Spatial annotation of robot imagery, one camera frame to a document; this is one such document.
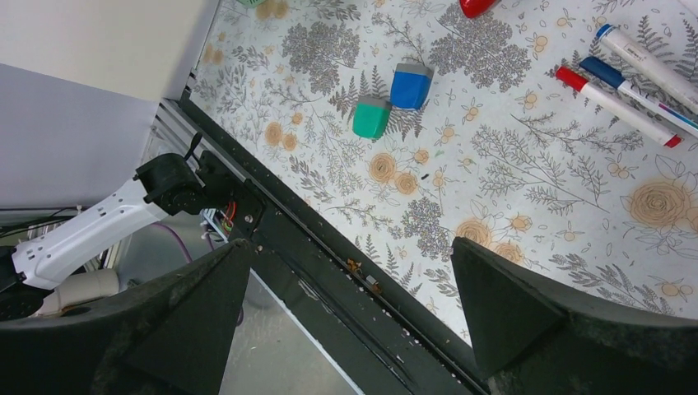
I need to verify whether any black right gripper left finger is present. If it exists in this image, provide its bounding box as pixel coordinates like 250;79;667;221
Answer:
1;240;254;394

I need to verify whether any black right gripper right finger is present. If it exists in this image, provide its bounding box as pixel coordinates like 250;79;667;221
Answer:
452;239;697;394

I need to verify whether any white sketch pad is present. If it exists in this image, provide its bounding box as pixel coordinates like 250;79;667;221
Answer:
1;1;218;101

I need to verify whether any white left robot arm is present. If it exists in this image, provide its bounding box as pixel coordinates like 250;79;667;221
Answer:
1;151;235;321

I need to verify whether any red whiteboard marker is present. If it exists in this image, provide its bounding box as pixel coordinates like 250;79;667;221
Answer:
555;67;683;148

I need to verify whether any dark blue whiteboard marker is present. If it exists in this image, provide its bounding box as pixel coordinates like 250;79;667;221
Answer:
579;57;697;137

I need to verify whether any teal stamp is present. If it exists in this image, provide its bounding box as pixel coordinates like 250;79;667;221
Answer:
352;95;392;140

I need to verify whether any blue stamp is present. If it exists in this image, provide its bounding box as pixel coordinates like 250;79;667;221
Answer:
389;63;434;110

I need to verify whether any red and black stamp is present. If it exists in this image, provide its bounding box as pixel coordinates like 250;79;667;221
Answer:
458;0;499;19

